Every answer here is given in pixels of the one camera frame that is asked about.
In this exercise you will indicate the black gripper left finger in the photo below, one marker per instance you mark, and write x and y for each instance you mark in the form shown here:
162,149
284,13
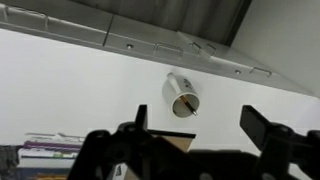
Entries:
141,116

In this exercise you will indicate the dark blue cover book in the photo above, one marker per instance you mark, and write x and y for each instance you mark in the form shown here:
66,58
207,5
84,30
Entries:
43,175

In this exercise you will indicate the grey lower drawer cabinet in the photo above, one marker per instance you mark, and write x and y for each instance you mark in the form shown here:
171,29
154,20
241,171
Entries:
80,30

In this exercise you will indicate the round drawer lock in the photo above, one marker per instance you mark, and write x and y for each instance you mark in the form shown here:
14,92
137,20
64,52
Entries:
237,71
129,46

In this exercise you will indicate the black and gold pen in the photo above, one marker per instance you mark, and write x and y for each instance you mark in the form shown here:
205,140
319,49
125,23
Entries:
190,106

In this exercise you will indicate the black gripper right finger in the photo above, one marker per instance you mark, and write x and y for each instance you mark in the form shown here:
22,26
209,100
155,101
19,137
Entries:
255,128

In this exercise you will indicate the stack of books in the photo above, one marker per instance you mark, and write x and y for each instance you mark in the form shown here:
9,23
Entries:
53,145

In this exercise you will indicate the white ceramic mug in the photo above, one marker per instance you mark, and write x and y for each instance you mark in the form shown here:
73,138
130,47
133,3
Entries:
173,91

